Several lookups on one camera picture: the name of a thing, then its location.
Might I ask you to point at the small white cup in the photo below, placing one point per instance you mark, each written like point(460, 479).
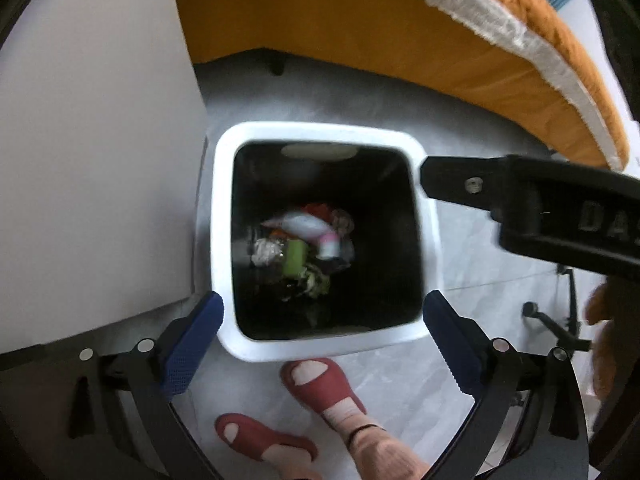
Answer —
point(328, 247)

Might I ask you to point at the black bed leg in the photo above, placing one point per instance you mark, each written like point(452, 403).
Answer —
point(276, 64)

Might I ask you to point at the white pink plastic packet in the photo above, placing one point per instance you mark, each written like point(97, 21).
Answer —
point(297, 225)

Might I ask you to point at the black chair base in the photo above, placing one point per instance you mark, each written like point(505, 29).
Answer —
point(557, 330)

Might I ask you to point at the colourful printed wrapper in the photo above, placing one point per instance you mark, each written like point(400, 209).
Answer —
point(315, 282)

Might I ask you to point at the clear plastic bottle red label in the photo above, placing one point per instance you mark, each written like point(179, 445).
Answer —
point(342, 220)

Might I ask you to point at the orange bed with white blanket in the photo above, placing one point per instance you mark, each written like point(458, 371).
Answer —
point(350, 35)

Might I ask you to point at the person's right leg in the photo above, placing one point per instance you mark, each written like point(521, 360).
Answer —
point(385, 450)

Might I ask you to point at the white wrapper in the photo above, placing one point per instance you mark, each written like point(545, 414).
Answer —
point(265, 252)

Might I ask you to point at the white desk side panel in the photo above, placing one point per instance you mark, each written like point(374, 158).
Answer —
point(100, 160)

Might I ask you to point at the orange blanket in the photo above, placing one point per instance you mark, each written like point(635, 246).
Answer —
point(525, 5)

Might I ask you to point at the white trash bin black liner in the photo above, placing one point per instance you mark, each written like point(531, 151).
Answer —
point(222, 240)

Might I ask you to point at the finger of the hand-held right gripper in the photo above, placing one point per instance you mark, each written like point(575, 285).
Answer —
point(460, 180)

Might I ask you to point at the person's left foot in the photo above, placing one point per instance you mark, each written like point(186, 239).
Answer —
point(295, 467)

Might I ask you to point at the green wrapper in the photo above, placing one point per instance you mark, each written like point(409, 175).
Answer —
point(295, 257)

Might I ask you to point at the red slipper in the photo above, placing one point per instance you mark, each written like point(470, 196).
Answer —
point(260, 437)
point(340, 390)

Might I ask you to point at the person's right hand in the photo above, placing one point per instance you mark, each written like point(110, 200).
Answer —
point(606, 310)

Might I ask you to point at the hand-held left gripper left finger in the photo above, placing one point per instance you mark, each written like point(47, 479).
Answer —
point(192, 345)

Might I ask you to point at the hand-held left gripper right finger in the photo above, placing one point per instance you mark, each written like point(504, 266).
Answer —
point(452, 347)

